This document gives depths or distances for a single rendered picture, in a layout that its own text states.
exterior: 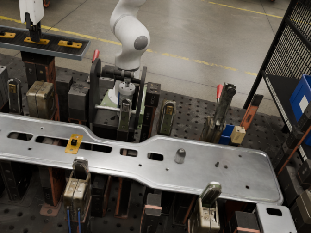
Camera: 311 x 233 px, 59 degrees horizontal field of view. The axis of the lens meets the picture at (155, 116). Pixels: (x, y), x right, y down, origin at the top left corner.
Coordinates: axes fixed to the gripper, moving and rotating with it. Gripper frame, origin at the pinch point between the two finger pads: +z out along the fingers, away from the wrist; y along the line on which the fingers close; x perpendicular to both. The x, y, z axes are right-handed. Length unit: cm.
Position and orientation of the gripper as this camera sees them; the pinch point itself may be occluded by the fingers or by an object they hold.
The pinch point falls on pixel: (35, 34)
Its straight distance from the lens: 114.2
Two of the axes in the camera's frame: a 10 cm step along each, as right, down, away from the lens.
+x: 9.9, 1.3, 0.9
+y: -0.1, 6.4, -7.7
